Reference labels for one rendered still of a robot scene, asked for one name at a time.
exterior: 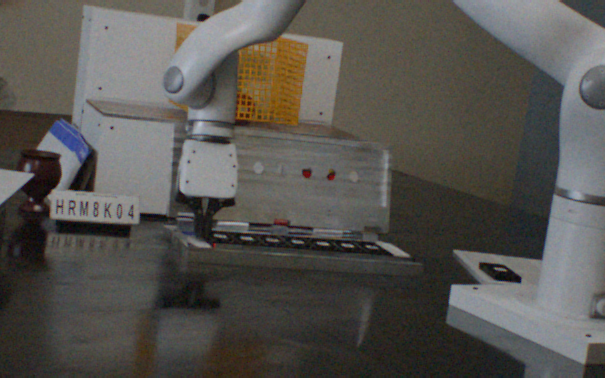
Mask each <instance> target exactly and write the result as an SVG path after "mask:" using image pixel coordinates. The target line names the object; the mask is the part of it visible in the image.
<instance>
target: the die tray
mask: <svg viewBox="0 0 605 378"><path fill-rule="evenodd" d="M453 256H454V257H455V258H456V259H457V260H458V261H459V262H460V263H461V264H462V265H463V266H464V268H465V269H466V270H467V271H468V272H469V273H471V274H472V275H473V276H474V277H475V278H476V279H477V280H478V281H479V282H480V283H481V284H482V285H489V284H507V285H538V281H540V279H539V274H541V272H540V269H542V265H541V263H543V261H539V260H530V259H521V258H516V257H513V256H503V255H495V254H485V253H477V252H467V251H459V250H454V251H453ZM479 262H489V263H490V264H501V265H505V266H506V267H508V268H510V269H512V270H513V271H514V272H516V273H517V274H519V275H520V276H521V277H522V278H521V284H518V283H515V282H508V281H497V280H494V279H493V278H492V277H489V276H488V275H487V274H485V273H484V272H483V271H482V270H480V269H479Z"/></svg>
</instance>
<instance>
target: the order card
mask: <svg viewBox="0 0 605 378"><path fill-rule="evenodd" d="M139 217H140V196H136V195H122V194H110V193H97V192H84V191H71V190H59V189H52V190H51V211H50V218H51V219H63V220H77V221H91V222H105V223H119V224H133V225H139Z"/></svg>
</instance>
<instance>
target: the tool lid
mask: <svg viewBox="0 0 605 378"><path fill-rule="evenodd" d="M186 124H187V123H177V122H174V123H172V130H171V146H170V162H169V178H168V193H167V209H166V217H178V215H179V213H191V214H193V212H192V211H191V210H190V209H189V208H188V205H186V204H183V203H180V202H177V201H175V200H174V198H175V195H177V180H178V172H179V165H180V160H181V155H182V151H183V147H184V143H185V141H187V140H189V139H190V138H192V137H190V136H187V134H188V131H187V130H186ZM228 141H230V142H231V144H233V145H235V148H236V160H237V163H238V168H237V188H236V195H235V197H234V203H235V204H234V205H233V206H229V207H223V208H221V210H220V211H219V212H218V213H217V214H216V215H215V216H213V220H216V223H218V225H217V226H216V228H218V229H231V230H245V231H248V229H249V223H255V224H268V225H272V224H273V220H283V221H288V226H295V227H308V228H311V230H313V233H312V234H311V235H312V236H327V237H340V238H341V237H342V235H343V230H347V231H364V229H365V227H374V228H377V233H388V227H389V207H390V187H391V166H392V147H393V145H388V144H379V143H369V142H358V141H348V140H339V139H329V138H318V137H308V136H299V135H289V134H278V133H268V132H258V131H249V129H238V128H234V138H233V139H231V140H228ZM256 162H260V163H261V164H262V165H263V172H262V173H261V174H257V173H255V171H254V164H255V163H256ZM280 164H284V165H286V166H287V169H288V173H287V175H286V176H280V175H279V174H278V171H277V170H278V166H279V165H280ZM305 166H307V167H309V169H310V170H311V176H310V177H309V178H305V177H304V176H303V175H302V170H303V169H304V167H305ZM328 170H333V171H334V172H335V178H334V179H333V180H329V179H328V178H327V176H326V173H327V171H328ZM351 172H355V173H357V175H358V180H357V181H356V182H352V181H351V180H350V179H349V175H350V173H351Z"/></svg>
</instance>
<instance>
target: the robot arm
mask: <svg viewBox="0 0 605 378"><path fill-rule="evenodd" d="M306 1H307V0H243V2H241V3H240V4H239V5H237V6H235V7H233V8H231V9H228V10H224V11H222V12H220V13H218V14H216V15H213V16H212V17H210V18H208V19H207V20H205V21H204V22H202V23H201V25H200V26H199V27H196V28H195V29H194V30H193V31H192V32H191V33H190V34H189V36H188V37H187V38H186V39H185V40H184V42H183V43H182V44H181V46H180V47H179V49H178V50H177V53H176V54H175V55H174V57H173V58H172V60H171V62H170V63H169V65H168V67H167V69H166V71H165V73H164V76H163V81H162V88H163V92H164V94H165V95H166V97H168V98H169V99H170V100H171V101H173V102H175V103H179V105H184V106H188V123H187V124H186V130H187V131H188V134H187V136H190V137H192V138H190V139H189V140H187V141H185V143H184V147H183V151H182V155H181V160H180V165H179V172H178V180H177V195H175V198H174V200H175V201H177V202H180V203H183V204H186V205H188V208H189V209H190V210H191V211H192V212H193V214H194V215H195V217H194V229H193V231H194V233H196V237H197V238H209V235H210V234H212V229H213V216H215V215H216V214H217V213H218V212H219V211H220V210H221V208H223V207H229V206H233V205H234V204H235V203H234V197H235V195H236V188H237V160H236V148H235V145H233V144H231V142H230V141H228V140H231V139H233V138H234V124H235V111H236V98H237V84H238V71H239V57H240V55H239V53H237V52H238V51H240V50H242V49H244V48H247V47H250V46H254V45H259V44H266V43H271V42H274V41H275V40H277V39H278V37H279V36H280V35H281V34H282V33H283V32H284V31H286V30H287V28H288V27H289V26H290V24H291V23H292V21H293V20H294V19H295V17H296V16H297V13H298V12H299V11H300V9H301V8H302V7H303V5H304V4H305V2H306ZM452 1H453V2H454V3H455V4H456V5H457V6H458V7H459V8H460V9H461V10H462V11H463V12H464V13H466V14H467V15H468V16H469V17H470V18H471V20H473V21H475V22H476V23H477V24H478V25H480V26H481V27H482V28H483V29H485V30H486V31H487V32H488V33H490V34H491V35H492V36H494V37H496V38H497V39H499V40H500V41H501V42H503V43H504V44H505V45H507V46H508V47H509V48H511V49H512V50H514V52H515V51H516V53H517V54H519V55H520V56H522V57H523V58H524V59H526V60H527V61H529V62H530V63H532V64H534V65H535V66H537V67H538V68H540V69H541V70H542V71H544V72H545V73H547V74H548V75H549V76H552V77H553V78H554V79H556V80H557V81H558V82H559V83H561V84H562V85H563V87H564V90H563V95H562V101H561V112H560V153H559V165H558V172H557V178H556V184H555V190H554V196H553V203H552V208H551V215H550V220H549V226H548V233H547V238H546V244H545V250H544V257H543V263H541V265H542V269H540V272H541V274H539V279H540V281H538V285H539V287H537V291H523V292H518V293H516V294H514V296H513V304H514V305H515V307H516V308H517V309H520V310H522V311H524V312H526V313H528V314H531V315H534V316H537V317H540V318H542V319H544V320H548V321H552V322H555V323H560V324H565V325H570V326H575V327H576V328H583V329H590V330H601V331H605V30H604V28H603V27H601V26H600V25H598V24H595V23H594V22H592V21H591V20H589V19H587V18H586V17H583V16H582V15H580V14H578V13H577V12H575V11H574V10H571V9H570V8H568V7H567V6H565V5H564V4H562V3H561V2H559V1H558V0H452ZM186 196H188V197H192V199H190V198H187V197H186ZM202 198H209V201H208V205H206V211H205V213H204V216H203V211H202ZM219 199H225V200H224V201H219Z"/></svg>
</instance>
